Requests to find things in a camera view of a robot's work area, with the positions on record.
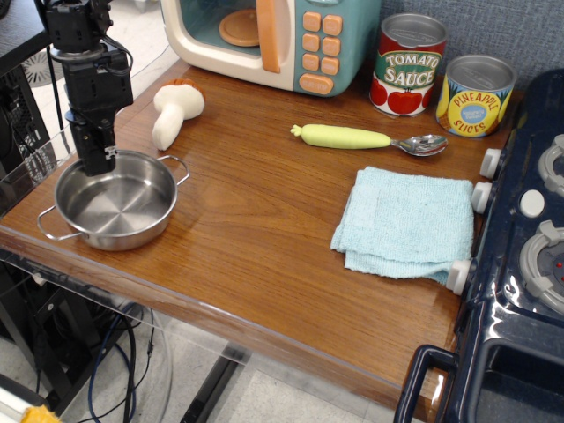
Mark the tomato sauce can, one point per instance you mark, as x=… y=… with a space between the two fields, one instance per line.
x=409 y=55

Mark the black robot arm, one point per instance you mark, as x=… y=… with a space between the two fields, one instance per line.
x=76 y=26

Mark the plush white mushroom toy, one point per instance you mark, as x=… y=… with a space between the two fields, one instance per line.
x=177 y=101

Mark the light blue folded cloth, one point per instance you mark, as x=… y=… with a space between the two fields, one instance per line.
x=405 y=226

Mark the teal toy microwave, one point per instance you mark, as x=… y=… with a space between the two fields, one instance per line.
x=311 y=47

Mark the stainless steel pan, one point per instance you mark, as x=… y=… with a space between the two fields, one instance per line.
x=117 y=211

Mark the black desk at left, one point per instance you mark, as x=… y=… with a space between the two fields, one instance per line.
x=23 y=34

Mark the orange toy plate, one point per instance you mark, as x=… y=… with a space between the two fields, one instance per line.
x=240 y=28

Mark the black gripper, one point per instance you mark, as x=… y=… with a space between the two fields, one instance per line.
x=98 y=86

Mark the dark blue toy stove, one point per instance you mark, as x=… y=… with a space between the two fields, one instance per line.
x=507 y=365

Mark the pineapple slices can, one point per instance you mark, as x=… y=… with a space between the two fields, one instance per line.
x=475 y=94

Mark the spoon with green handle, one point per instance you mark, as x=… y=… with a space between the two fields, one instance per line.
x=345 y=138

